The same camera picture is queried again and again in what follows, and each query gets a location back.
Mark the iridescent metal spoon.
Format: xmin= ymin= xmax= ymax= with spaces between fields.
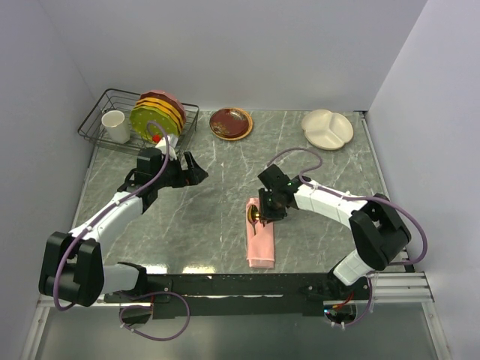
xmin=247 ymin=204 xmax=260 ymax=235

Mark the cream divided plate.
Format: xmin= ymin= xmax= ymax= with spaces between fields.
xmin=301 ymin=109 xmax=354 ymax=151

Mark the orange plate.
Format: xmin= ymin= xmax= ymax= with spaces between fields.
xmin=130 ymin=93 xmax=186 ymax=135

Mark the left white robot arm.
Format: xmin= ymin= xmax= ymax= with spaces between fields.
xmin=38 ymin=147 xmax=209 ymax=307

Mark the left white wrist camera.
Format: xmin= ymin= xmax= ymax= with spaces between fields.
xmin=152 ymin=134 xmax=179 ymax=160

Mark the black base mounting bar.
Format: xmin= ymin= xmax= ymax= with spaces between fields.
xmin=104 ymin=273 xmax=371 ymax=320

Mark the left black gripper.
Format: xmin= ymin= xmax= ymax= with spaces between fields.
xmin=153 ymin=151 xmax=207 ymax=189

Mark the white cup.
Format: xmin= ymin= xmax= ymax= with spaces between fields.
xmin=101 ymin=109 xmax=131 ymax=144

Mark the aluminium frame rail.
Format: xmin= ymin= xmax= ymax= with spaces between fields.
xmin=58 ymin=272 xmax=434 ymax=307

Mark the green polka dot plate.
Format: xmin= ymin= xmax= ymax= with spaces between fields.
xmin=130 ymin=106 xmax=180 ymax=143

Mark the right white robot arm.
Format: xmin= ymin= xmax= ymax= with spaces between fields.
xmin=257 ymin=165 xmax=412 ymax=299

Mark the pink satin napkin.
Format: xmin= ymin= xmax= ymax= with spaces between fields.
xmin=245 ymin=197 xmax=275 ymax=269

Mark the black wire dish rack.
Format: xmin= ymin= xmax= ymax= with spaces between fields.
xmin=77 ymin=88 xmax=200 ymax=155

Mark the dark pink plate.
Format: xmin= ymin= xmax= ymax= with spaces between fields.
xmin=136 ymin=90 xmax=187 ymax=125

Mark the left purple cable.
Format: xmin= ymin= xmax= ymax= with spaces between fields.
xmin=54 ymin=121 xmax=191 ymax=341

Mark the dark red decorated plate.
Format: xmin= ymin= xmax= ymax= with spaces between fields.
xmin=209 ymin=107 xmax=254 ymax=141

